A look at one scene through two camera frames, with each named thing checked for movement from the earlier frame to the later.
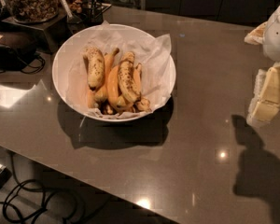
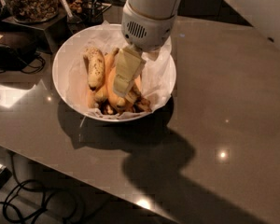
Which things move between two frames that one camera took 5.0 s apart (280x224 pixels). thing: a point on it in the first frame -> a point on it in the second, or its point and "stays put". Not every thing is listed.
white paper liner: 153,55 stays put
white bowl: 113,73 stays put
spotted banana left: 95,66 stays put
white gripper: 277,35 -> 147,32
